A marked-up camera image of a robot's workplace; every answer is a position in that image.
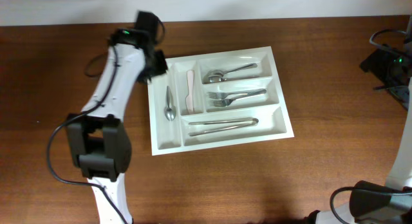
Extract pink plastic knife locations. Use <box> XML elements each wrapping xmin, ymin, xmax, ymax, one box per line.
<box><xmin>185</xmin><ymin>70</ymin><xmax>194</xmax><ymax>115</ymax></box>

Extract small teaspoon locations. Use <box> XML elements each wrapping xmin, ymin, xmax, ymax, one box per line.
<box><xmin>164</xmin><ymin>86</ymin><xmax>176</xmax><ymax>121</ymax></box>

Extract large metal spoon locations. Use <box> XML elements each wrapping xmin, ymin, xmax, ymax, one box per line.
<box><xmin>202</xmin><ymin>75</ymin><xmax>258</xmax><ymax>84</ymax></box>
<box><xmin>207</xmin><ymin>63</ymin><xmax>258</xmax><ymax>76</ymax></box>

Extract metal fork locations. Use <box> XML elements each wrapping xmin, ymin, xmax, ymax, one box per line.
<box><xmin>209</xmin><ymin>89</ymin><xmax>267</xmax><ymax>107</ymax></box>
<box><xmin>207</xmin><ymin>90</ymin><xmax>254</xmax><ymax>100</ymax></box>

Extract metal kitchen tongs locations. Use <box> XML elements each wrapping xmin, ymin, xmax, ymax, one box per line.
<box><xmin>189</xmin><ymin>117</ymin><xmax>259</xmax><ymax>136</ymax></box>

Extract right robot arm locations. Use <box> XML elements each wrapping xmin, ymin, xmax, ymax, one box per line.
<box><xmin>303</xmin><ymin>26</ymin><xmax>411</xmax><ymax>224</ymax></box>

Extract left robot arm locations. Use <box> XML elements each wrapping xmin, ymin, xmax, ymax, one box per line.
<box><xmin>64</xmin><ymin>11</ymin><xmax>168</xmax><ymax>223</ymax></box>

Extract white plastic cutlery tray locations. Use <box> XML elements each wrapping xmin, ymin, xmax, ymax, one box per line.
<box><xmin>148</xmin><ymin>46</ymin><xmax>294</xmax><ymax>155</ymax></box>

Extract left black cable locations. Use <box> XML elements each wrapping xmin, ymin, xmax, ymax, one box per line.
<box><xmin>46</xmin><ymin>14</ymin><xmax>166</xmax><ymax>224</ymax></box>

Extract black cable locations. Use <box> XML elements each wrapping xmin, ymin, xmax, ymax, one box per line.
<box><xmin>46</xmin><ymin>14</ymin><xmax>166</xmax><ymax>224</ymax></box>
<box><xmin>328</xmin><ymin>28</ymin><xmax>412</xmax><ymax>224</ymax></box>

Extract right black cable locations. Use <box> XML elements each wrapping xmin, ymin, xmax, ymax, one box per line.
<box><xmin>328</xmin><ymin>28</ymin><xmax>412</xmax><ymax>224</ymax></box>

